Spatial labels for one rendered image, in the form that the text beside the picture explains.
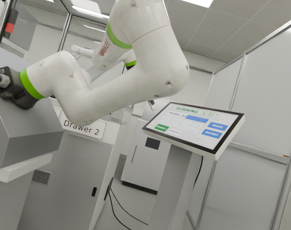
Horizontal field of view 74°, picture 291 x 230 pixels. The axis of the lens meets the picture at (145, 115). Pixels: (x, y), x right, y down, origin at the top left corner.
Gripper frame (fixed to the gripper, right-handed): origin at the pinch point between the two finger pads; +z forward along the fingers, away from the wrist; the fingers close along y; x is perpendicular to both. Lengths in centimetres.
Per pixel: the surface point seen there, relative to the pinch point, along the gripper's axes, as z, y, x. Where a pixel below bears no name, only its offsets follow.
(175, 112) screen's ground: 17.6, 0.6, -14.5
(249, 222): 96, -42, -5
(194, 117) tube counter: 17.5, -14.9, -13.9
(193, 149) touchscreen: 19.4, -26.5, 6.1
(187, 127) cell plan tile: 17.5, -15.7, -5.2
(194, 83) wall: 162, 187, -263
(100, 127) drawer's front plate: 7.9, 32.1, 23.0
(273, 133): 57, -42, -54
